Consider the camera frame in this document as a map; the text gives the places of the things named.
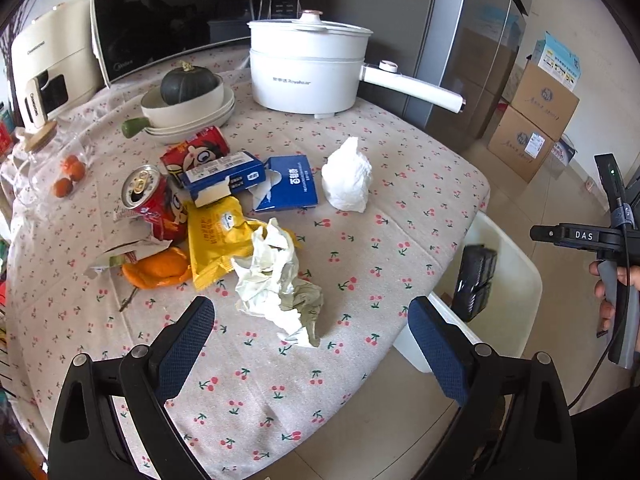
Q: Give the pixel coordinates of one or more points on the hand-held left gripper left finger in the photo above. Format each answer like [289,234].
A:
[185,345]

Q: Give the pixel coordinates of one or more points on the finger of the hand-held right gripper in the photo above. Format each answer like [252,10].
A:
[546,235]

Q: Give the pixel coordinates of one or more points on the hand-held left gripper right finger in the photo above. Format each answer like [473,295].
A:
[440,355]

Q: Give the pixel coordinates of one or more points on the white plastic bin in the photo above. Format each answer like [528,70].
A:
[515,280]

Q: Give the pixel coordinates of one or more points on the blue carton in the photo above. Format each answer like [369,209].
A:
[292,185]

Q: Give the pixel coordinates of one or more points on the person's right hand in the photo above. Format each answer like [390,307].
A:
[631,277]

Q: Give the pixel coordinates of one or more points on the small dark stem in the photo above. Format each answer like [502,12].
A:
[127,300]

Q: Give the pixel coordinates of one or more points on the orange peel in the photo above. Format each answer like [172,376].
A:
[160,270]

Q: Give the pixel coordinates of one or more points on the black plastic item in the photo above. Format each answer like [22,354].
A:
[475,280]

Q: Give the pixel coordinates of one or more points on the blue bag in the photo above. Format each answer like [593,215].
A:
[565,152]

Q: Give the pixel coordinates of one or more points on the crumpled white paper wrapper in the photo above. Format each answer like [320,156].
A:
[270,280]

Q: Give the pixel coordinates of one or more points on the yellow snack wrapper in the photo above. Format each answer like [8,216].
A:
[215,240]

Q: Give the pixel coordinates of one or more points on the white printed wrapper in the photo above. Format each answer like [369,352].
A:
[130,247]

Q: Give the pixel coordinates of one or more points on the cherry print tablecloth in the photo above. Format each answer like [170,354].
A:
[350,260]

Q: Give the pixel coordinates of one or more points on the red drink can opened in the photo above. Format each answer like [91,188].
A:
[165,210]

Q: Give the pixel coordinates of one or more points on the blue and white carton box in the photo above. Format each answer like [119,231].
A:
[220,170]

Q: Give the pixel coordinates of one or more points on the person's dark clothing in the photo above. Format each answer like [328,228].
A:
[610,440]

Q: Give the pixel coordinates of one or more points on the red cartoon drink can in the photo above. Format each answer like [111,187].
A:
[200,152]

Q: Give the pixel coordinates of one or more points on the small orange fruit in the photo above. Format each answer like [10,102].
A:
[67,162]
[64,188]
[78,170]

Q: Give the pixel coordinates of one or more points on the white crumpled tissue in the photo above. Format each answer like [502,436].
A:
[347,175]

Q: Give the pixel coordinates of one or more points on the grey refrigerator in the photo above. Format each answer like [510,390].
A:
[450,35]

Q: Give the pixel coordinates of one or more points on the glass jar with wooden lid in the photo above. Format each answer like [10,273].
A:
[45,170]

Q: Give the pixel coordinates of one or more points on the dark green pumpkin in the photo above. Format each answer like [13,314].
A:
[189,85]

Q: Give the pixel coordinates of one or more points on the white electric pot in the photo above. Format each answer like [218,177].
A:
[300,75]

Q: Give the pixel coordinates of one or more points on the cream kitchen appliance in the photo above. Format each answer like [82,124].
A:
[55,45]

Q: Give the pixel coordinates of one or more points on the black microwave oven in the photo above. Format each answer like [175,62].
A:
[165,15]

